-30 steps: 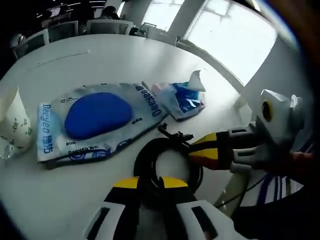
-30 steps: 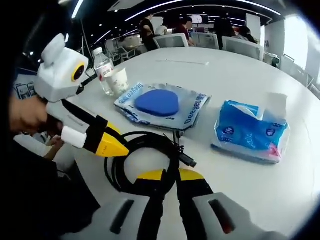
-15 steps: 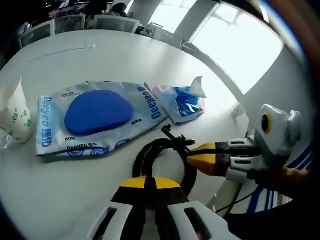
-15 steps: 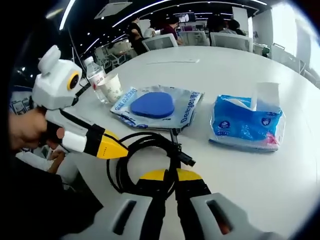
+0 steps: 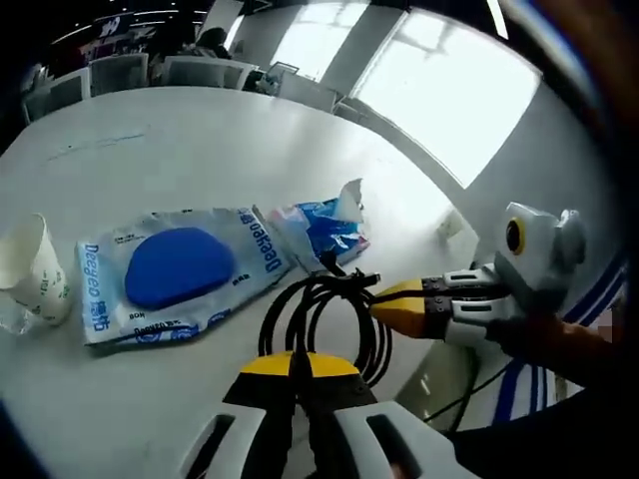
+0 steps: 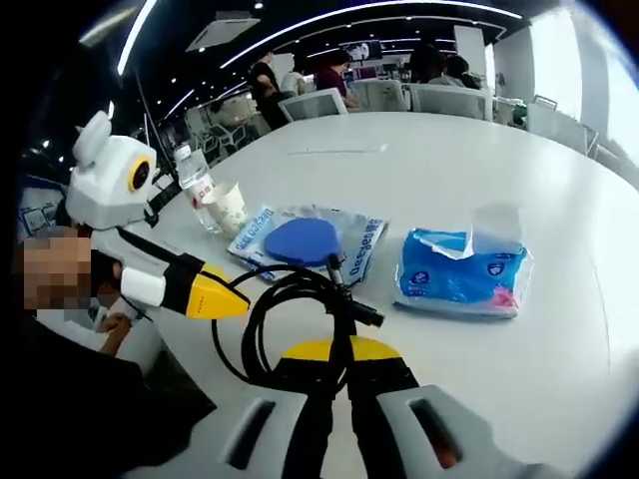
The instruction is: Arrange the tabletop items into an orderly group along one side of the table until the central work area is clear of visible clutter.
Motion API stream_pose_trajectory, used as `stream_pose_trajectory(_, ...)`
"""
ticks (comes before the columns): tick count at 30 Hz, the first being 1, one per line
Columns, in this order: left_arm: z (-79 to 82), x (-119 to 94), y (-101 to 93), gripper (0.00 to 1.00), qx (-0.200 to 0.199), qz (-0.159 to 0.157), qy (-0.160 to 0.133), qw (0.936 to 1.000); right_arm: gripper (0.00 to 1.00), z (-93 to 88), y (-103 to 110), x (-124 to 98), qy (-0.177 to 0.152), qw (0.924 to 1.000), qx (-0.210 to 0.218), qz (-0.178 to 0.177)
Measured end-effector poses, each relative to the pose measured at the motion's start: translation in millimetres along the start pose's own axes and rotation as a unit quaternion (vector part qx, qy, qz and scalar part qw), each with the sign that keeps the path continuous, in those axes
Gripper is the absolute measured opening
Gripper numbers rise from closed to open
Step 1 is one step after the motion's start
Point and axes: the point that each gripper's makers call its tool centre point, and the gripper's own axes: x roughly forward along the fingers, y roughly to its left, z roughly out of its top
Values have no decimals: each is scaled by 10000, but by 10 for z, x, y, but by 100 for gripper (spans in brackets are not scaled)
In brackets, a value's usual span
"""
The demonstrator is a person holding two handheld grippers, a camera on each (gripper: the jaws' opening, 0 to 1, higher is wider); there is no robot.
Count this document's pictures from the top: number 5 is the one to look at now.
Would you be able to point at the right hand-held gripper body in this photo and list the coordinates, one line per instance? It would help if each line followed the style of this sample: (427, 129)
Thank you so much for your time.
(539, 259)

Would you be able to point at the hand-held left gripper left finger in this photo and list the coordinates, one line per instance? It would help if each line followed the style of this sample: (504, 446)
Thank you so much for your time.
(249, 394)

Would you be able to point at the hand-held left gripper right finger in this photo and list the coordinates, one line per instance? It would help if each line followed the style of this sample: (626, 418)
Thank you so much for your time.
(349, 399)

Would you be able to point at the wet wipes pack blue lid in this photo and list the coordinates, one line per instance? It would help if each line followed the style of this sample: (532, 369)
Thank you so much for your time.
(175, 269)

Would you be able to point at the blue white tissue pack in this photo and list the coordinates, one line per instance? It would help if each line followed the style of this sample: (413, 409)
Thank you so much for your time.
(324, 224)

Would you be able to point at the white paper cup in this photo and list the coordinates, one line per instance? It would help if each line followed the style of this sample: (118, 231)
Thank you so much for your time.
(40, 279)

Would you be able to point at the person's right hand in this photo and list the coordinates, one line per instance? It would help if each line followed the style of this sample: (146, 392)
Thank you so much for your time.
(529, 336)

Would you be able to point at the person's dark clothing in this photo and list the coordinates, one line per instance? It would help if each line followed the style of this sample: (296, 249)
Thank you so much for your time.
(529, 399)

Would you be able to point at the white mesh office chair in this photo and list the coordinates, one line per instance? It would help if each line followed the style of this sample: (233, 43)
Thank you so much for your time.
(285, 70)
(60, 95)
(209, 74)
(120, 75)

